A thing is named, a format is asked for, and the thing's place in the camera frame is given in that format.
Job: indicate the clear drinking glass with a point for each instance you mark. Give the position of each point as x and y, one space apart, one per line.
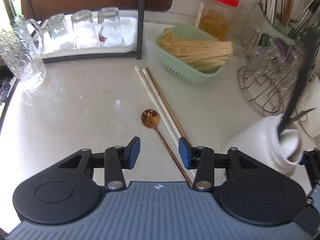
110 26
83 28
57 32

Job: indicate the tall textured glass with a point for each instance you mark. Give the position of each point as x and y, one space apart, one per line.
22 60

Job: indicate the rose gold spoon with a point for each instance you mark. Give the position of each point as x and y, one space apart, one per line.
150 120

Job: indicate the red lid plastic jar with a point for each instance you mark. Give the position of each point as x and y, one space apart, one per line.
215 25

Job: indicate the bundle of bamboo sticks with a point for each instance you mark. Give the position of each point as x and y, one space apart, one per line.
200 52

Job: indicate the white electric cooking pot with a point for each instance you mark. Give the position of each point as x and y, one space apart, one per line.
312 97

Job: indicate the green utensil holder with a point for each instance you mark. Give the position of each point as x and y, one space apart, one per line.
277 27

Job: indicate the black sink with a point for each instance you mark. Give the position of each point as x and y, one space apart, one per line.
6 87

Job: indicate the clear glass pitcher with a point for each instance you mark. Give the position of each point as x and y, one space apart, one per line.
246 35

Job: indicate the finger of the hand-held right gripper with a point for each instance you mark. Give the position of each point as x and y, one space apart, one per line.
303 158

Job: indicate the black metal rack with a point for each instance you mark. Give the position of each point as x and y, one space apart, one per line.
142 17

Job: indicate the wooden chopstick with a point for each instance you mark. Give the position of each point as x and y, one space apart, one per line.
168 105

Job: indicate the white chopstick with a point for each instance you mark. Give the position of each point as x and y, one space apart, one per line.
158 105
163 105

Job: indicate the green plastic basket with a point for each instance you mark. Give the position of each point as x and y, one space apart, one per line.
180 67

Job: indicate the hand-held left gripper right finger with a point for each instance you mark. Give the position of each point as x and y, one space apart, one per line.
183 153

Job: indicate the row of hanging kitchen utensils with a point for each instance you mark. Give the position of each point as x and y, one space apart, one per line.
307 15

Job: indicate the black chopstick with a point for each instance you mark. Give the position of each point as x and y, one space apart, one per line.
293 85
298 85

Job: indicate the white tray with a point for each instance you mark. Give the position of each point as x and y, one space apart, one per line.
127 30

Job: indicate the white ceramic mug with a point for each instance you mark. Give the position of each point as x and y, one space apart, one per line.
255 140

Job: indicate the purple lid cup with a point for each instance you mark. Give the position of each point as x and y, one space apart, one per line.
282 50

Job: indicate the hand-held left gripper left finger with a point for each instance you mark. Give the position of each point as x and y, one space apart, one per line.
135 152

